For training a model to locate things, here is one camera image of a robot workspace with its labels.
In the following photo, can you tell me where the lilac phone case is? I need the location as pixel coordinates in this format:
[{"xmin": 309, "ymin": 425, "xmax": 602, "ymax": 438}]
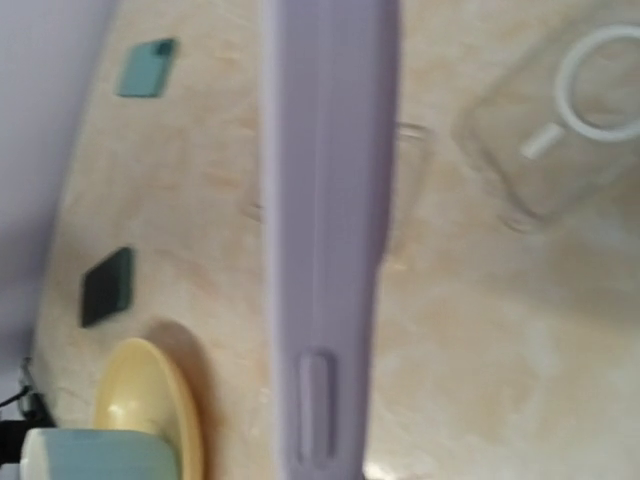
[{"xmin": 260, "ymin": 1, "xmax": 400, "ymax": 479}]

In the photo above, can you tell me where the black smartphone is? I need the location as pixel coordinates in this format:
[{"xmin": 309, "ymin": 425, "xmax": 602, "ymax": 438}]
[{"xmin": 80, "ymin": 246, "xmax": 135, "ymax": 329}]

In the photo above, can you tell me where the beige round plate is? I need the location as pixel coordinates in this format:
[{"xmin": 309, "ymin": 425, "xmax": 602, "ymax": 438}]
[{"xmin": 92, "ymin": 338, "xmax": 206, "ymax": 480}]

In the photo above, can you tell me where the teal smartphone face down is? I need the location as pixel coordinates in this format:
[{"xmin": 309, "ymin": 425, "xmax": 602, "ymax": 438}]
[{"xmin": 116, "ymin": 38, "xmax": 178, "ymax": 98}]

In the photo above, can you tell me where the blue mug with white inside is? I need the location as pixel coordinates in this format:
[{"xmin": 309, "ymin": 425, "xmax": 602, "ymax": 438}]
[{"xmin": 19, "ymin": 428, "xmax": 180, "ymax": 480}]

